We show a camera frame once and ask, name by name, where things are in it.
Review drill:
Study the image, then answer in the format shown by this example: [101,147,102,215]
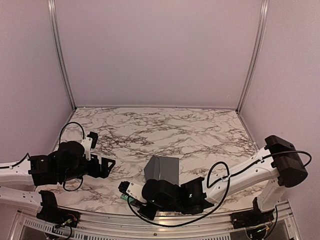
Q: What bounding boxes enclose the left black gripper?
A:
[59,154,116,183]

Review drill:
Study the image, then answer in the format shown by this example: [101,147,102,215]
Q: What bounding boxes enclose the dark grey envelope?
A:
[143,155,180,185]

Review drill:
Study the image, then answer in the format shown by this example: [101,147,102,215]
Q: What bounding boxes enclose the green white glue stick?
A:
[120,193,136,203]

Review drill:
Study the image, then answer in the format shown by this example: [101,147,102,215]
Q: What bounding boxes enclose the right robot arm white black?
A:
[138,135,308,224]

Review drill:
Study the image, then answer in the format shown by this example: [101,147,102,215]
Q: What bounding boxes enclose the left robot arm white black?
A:
[0,137,116,228]

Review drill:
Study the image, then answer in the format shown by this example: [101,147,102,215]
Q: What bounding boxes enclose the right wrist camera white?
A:
[118,181,147,203]

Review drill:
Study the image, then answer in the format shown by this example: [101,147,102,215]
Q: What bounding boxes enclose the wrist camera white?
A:
[81,131,99,161]
[118,181,147,203]

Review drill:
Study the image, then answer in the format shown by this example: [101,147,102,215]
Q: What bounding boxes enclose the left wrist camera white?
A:
[81,131,99,161]

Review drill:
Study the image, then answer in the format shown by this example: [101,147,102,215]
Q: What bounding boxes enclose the front aluminium rail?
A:
[8,201,301,240]

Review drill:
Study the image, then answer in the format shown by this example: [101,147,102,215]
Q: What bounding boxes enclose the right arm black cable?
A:
[126,149,313,228]

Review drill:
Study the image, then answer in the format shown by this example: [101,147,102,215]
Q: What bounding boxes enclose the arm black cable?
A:
[9,121,87,192]
[126,149,313,228]

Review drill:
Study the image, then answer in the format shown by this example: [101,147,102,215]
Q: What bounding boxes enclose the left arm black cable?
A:
[9,121,87,192]

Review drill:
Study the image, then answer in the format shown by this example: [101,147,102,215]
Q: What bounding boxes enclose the left aluminium frame post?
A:
[47,0,77,112]

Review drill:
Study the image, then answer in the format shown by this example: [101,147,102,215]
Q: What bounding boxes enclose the aluminium frame post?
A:
[236,0,270,115]
[47,0,77,112]

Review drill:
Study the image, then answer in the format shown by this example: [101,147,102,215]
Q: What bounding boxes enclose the right aluminium frame post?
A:
[236,0,270,115]

